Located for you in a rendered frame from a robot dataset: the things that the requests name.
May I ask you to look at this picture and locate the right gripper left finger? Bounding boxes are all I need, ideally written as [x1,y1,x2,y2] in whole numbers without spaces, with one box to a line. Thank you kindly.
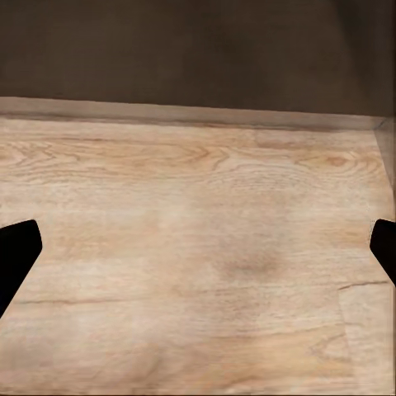
[0,219,43,318]

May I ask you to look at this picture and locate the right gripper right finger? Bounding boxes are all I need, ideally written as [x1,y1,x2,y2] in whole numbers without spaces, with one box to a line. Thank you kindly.
[370,219,396,286]

